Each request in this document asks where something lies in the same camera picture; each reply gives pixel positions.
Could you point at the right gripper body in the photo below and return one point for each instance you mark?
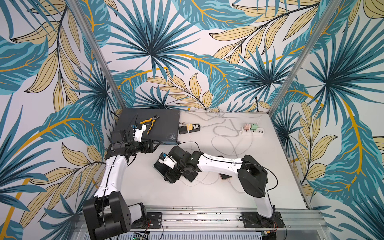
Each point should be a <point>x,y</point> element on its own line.
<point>167,169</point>

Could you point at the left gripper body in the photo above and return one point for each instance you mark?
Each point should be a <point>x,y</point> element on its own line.
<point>136,147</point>

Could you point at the black phone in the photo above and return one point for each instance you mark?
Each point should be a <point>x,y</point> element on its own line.
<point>190,176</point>

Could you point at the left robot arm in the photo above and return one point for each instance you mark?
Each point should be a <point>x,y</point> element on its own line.
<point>107,215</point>

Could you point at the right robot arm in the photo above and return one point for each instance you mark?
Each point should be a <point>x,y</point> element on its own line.
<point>252,176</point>

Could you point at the phone in pink case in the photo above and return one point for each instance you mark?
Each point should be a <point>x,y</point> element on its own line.
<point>224,177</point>

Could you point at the black power strip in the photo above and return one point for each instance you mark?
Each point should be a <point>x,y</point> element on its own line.
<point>183,129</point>

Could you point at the yellow black pliers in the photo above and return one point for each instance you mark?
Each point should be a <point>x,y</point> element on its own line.
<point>150,122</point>

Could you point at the pink charger plug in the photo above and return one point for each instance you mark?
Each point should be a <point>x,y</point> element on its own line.
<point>247,127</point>

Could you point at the green charger plug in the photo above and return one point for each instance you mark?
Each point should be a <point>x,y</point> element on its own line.
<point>254,127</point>

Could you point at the white power strip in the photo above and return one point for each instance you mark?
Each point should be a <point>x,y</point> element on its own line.
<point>257,132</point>

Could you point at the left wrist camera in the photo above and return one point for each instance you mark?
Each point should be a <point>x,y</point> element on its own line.
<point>138,133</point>

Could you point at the dark blue network switch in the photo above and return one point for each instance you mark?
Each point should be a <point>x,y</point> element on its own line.
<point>160,125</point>

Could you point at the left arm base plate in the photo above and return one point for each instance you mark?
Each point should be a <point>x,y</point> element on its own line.
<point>152,220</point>

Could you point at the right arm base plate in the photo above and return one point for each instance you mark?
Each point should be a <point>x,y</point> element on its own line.
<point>254,220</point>

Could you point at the aluminium front rail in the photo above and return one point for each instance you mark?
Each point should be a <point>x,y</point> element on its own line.
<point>227,219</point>

